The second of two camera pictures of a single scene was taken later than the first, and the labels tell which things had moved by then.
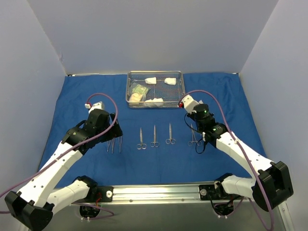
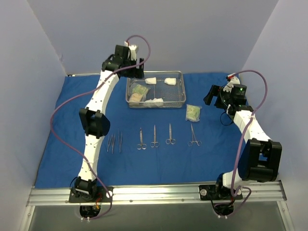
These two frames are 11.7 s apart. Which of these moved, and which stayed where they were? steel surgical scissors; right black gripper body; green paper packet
Moved: right black gripper body
Stayed: green paper packet; steel surgical scissors
